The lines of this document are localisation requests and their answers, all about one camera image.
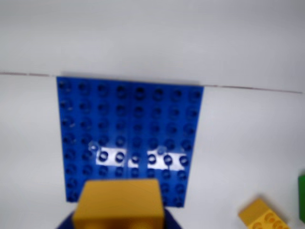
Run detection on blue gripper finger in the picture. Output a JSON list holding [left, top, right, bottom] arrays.
[[56, 209, 77, 229], [163, 207, 183, 229]]

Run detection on yellow 2x2 block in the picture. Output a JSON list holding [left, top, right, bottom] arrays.
[[73, 179, 165, 229]]

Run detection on yellow 2x4 block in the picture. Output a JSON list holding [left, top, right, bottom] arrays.
[[238, 197, 290, 229]]

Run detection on green 2x4 block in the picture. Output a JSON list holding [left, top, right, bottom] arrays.
[[297, 175, 305, 219]]

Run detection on blue 8x8 studded baseplate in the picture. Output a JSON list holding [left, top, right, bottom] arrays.
[[56, 76, 205, 208]]

